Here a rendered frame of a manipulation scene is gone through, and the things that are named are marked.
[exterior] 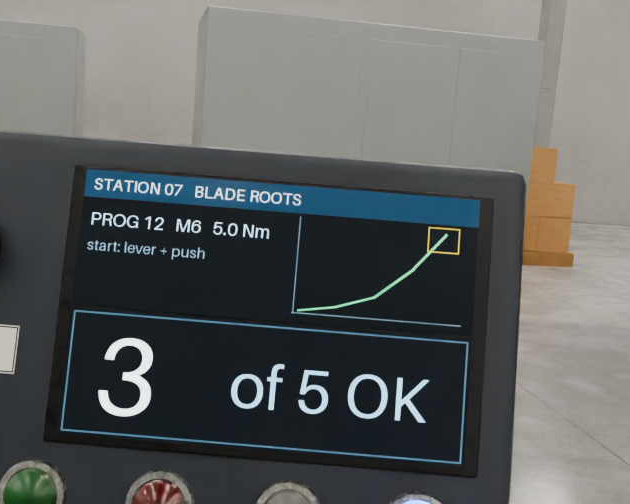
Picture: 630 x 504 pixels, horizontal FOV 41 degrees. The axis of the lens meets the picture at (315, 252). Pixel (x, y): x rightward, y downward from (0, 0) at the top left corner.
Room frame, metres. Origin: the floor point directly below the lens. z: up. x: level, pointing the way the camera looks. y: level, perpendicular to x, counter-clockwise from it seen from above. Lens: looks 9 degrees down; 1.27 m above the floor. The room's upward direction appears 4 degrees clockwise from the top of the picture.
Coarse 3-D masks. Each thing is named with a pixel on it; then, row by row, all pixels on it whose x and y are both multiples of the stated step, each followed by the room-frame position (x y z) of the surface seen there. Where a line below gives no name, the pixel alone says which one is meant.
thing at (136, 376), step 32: (96, 320) 0.32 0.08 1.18; (128, 320) 0.32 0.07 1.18; (160, 320) 0.32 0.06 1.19; (192, 320) 0.32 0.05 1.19; (96, 352) 0.32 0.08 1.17; (128, 352) 0.32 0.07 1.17; (160, 352) 0.32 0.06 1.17; (64, 384) 0.32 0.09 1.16; (96, 384) 0.32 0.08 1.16; (128, 384) 0.32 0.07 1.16; (160, 384) 0.32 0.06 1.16; (64, 416) 0.31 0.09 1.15; (96, 416) 0.31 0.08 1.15; (128, 416) 0.31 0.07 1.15; (160, 416) 0.31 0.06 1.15
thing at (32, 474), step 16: (16, 464) 0.31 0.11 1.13; (32, 464) 0.31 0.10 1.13; (48, 464) 0.31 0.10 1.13; (16, 480) 0.30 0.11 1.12; (32, 480) 0.30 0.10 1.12; (48, 480) 0.30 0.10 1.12; (64, 480) 0.31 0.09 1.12; (0, 496) 0.30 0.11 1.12; (16, 496) 0.30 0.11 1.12; (32, 496) 0.30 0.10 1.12; (48, 496) 0.30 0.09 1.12; (64, 496) 0.31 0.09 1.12
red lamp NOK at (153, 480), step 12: (144, 480) 0.31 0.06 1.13; (156, 480) 0.31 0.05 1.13; (168, 480) 0.31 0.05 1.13; (180, 480) 0.31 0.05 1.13; (132, 492) 0.31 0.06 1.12; (144, 492) 0.30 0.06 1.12; (156, 492) 0.30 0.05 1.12; (168, 492) 0.30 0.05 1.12; (180, 492) 0.31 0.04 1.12; (192, 492) 0.31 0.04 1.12
